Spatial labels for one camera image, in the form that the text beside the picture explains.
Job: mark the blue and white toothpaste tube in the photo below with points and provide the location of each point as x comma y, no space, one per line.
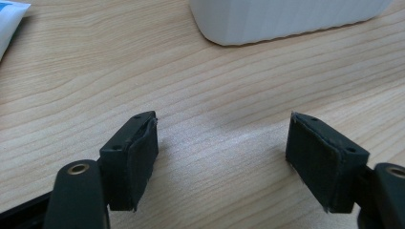
9,22

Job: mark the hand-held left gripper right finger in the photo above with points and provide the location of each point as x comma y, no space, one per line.
318,159

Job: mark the white plastic holder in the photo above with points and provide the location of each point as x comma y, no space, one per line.
270,19

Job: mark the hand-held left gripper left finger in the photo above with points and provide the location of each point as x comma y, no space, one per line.
140,159

